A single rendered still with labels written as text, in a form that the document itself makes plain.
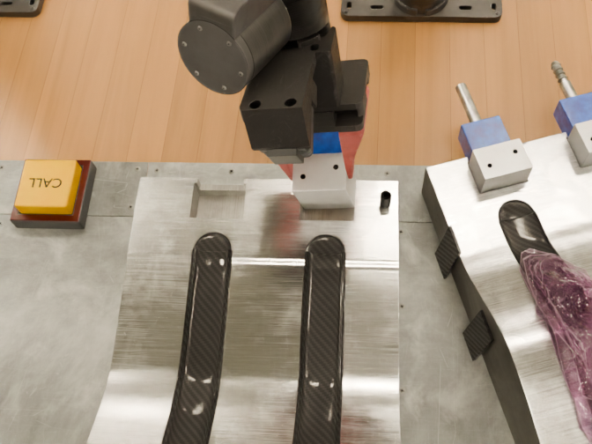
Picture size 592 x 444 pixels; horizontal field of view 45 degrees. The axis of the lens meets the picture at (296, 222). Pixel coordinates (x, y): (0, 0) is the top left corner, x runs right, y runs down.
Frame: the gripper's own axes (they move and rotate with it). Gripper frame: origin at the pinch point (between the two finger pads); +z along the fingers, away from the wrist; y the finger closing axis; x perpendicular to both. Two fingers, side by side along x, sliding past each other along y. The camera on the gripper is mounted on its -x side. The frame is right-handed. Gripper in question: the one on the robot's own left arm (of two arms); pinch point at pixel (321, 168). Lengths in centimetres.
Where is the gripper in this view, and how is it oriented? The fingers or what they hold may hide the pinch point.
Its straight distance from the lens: 65.9
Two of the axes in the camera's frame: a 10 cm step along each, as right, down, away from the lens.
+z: 1.7, 7.2, 6.7
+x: 1.4, -7.0, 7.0
